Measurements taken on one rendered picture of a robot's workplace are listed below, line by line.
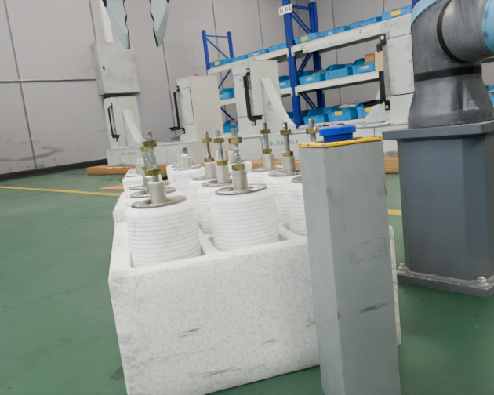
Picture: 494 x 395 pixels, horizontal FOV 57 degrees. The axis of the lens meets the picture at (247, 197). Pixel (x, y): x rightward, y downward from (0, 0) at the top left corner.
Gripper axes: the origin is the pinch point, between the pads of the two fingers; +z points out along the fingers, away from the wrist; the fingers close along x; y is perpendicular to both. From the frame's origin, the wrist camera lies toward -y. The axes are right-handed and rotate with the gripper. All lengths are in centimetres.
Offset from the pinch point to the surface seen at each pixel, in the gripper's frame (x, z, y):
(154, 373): 4.7, 42.5, -7.9
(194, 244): -2.9, 28.1, -2.7
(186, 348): 0.3, 40.2, -7.7
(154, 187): 1.2, 19.9, -1.1
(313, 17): -250, -126, 579
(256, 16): -242, -198, 868
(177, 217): -1.1, 23.8, -4.4
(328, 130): -17.5, 14.6, -17.5
